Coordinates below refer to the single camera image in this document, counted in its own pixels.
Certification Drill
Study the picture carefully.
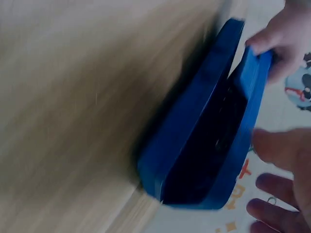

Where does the person's left hand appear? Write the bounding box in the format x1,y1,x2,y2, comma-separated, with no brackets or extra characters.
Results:
245,0,311,85

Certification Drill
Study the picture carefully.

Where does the blue plastic case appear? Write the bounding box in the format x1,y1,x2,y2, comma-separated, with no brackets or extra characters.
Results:
137,18,275,211

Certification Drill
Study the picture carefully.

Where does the person's right hand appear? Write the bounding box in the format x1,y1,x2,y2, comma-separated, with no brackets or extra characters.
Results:
246,125,311,233

